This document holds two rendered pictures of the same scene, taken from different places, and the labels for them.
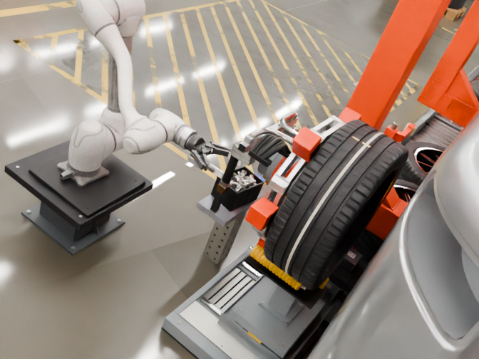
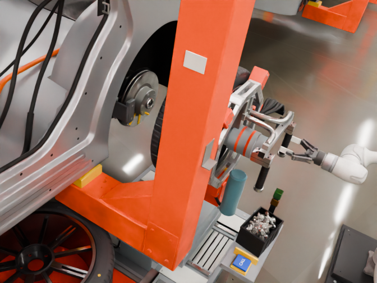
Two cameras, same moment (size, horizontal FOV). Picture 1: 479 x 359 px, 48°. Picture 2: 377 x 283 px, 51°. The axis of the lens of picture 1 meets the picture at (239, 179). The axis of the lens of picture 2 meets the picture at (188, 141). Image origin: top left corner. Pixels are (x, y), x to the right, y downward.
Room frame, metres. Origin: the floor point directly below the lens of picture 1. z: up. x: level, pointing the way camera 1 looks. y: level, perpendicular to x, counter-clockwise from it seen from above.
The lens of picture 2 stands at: (3.48, -0.41, 1.95)
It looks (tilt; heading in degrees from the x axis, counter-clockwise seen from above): 36 degrees down; 181
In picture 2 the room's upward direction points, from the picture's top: 11 degrees clockwise
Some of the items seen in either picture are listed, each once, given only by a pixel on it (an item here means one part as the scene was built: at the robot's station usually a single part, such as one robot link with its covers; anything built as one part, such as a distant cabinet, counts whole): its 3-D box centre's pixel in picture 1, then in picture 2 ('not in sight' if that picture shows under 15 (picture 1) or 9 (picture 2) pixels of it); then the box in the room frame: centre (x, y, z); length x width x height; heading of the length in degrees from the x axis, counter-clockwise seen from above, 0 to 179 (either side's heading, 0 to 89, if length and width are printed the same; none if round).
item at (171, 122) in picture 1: (165, 125); (350, 170); (1.87, 0.37, 0.83); 0.16 x 0.13 x 0.11; 68
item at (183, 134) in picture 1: (186, 137); (329, 161); (1.84, 0.26, 0.83); 0.09 x 0.06 x 0.09; 158
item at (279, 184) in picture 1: (301, 181); (233, 135); (1.82, -0.23, 0.85); 0.54 x 0.07 x 0.54; 158
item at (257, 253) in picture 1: (276, 267); not in sight; (1.68, -0.28, 0.51); 0.29 x 0.06 x 0.06; 68
